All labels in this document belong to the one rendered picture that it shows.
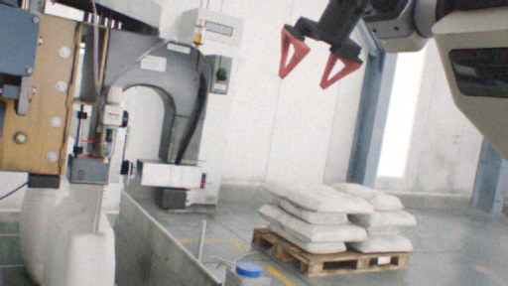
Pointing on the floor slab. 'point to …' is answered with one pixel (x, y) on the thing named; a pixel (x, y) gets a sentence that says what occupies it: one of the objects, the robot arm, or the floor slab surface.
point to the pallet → (312, 265)
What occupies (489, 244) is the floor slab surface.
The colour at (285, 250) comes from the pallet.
